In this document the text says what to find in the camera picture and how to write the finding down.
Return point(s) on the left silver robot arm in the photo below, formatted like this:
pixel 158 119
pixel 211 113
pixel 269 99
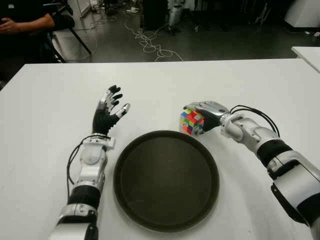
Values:
pixel 91 155

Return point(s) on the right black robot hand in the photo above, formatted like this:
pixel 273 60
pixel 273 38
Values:
pixel 212 112

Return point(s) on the black office chair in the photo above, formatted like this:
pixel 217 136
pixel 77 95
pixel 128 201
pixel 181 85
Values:
pixel 63 21

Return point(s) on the multicoloured Rubik's cube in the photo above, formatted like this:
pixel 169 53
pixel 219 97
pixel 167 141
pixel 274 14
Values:
pixel 191 121

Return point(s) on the white machine base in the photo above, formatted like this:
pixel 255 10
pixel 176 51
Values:
pixel 305 12

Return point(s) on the grey folded tripod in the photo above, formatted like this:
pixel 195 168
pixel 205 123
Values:
pixel 261 13

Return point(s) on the dark brown round plate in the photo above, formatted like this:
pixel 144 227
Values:
pixel 166 180

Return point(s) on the small white floor object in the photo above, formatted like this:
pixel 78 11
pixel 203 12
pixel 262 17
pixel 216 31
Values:
pixel 196 28

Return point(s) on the white side table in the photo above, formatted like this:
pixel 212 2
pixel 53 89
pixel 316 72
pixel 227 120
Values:
pixel 310 56

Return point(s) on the seated person in black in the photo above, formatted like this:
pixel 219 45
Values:
pixel 22 10

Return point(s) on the white board panel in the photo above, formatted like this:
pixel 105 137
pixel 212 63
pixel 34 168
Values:
pixel 80 7

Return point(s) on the white power strip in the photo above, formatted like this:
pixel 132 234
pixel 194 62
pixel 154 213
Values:
pixel 132 10

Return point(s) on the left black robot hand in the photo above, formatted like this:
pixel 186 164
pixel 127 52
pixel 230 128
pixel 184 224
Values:
pixel 102 121

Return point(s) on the white paper scrap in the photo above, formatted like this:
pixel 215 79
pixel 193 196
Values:
pixel 316 35
pixel 307 32

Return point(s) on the black cabinet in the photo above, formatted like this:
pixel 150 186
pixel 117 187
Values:
pixel 155 15

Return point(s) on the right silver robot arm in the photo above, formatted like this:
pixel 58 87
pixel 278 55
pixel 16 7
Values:
pixel 297 180

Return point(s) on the silver humanoid robot legs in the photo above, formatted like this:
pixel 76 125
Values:
pixel 173 15

